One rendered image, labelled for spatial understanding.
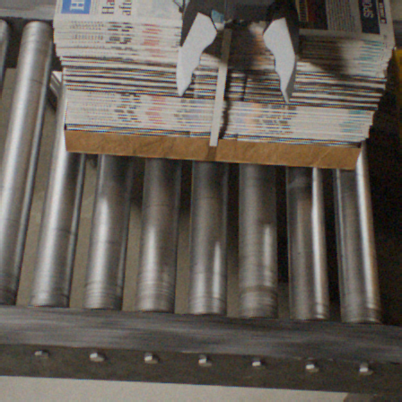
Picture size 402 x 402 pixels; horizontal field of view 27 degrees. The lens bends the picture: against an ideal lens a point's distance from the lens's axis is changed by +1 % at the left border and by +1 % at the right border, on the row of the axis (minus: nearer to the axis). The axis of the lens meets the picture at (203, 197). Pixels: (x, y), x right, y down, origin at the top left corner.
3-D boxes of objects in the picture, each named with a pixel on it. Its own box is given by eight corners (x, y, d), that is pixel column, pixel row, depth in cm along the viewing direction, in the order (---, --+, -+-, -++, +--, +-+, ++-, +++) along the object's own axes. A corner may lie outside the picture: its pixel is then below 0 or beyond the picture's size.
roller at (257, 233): (279, 42, 126) (258, 25, 123) (287, 334, 103) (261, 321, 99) (254, 56, 129) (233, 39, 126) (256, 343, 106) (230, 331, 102)
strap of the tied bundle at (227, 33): (215, 18, 125) (231, -123, 107) (214, 166, 107) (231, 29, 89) (210, 18, 125) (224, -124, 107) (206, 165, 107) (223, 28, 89)
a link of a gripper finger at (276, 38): (307, 79, 93) (278, 2, 89) (313, 95, 87) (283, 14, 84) (281, 89, 93) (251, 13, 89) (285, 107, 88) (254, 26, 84)
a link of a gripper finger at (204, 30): (183, 83, 93) (225, 11, 89) (182, 100, 87) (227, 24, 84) (159, 69, 92) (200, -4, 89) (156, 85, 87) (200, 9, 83)
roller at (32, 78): (59, 39, 127) (56, 15, 123) (15, 327, 103) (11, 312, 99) (26, 36, 127) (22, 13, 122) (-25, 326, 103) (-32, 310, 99)
